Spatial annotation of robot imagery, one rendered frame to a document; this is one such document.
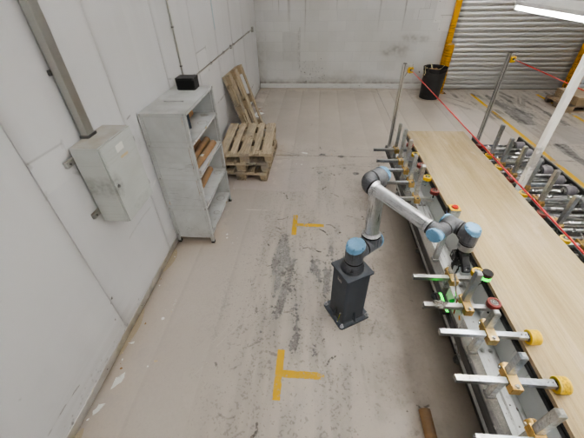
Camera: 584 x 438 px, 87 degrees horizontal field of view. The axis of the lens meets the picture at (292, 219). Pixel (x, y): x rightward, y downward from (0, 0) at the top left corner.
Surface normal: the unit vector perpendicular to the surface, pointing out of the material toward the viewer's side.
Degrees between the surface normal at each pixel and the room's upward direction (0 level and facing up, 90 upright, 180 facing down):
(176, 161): 90
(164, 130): 90
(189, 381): 0
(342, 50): 90
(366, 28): 90
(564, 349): 0
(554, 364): 0
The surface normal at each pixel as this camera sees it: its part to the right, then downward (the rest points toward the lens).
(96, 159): -0.07, 0.62
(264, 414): -0.02, -0.78
